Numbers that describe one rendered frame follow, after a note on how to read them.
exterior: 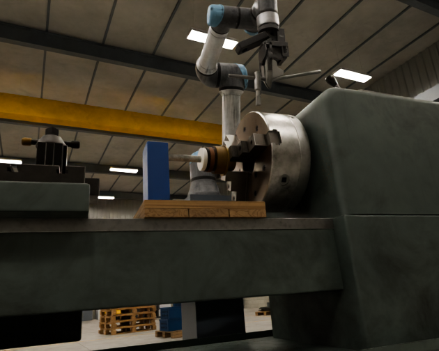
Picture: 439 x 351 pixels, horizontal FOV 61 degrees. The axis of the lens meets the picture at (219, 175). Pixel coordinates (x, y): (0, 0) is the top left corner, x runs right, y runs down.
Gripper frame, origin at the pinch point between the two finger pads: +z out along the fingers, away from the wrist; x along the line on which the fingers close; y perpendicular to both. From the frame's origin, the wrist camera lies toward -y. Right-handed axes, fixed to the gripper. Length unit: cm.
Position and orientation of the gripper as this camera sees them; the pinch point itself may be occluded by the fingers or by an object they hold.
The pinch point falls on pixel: (267, 84)
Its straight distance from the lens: 129.0
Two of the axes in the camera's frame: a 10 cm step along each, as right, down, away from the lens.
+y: 9.7, -0.2, 2.4
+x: -2.3, 1.7, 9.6
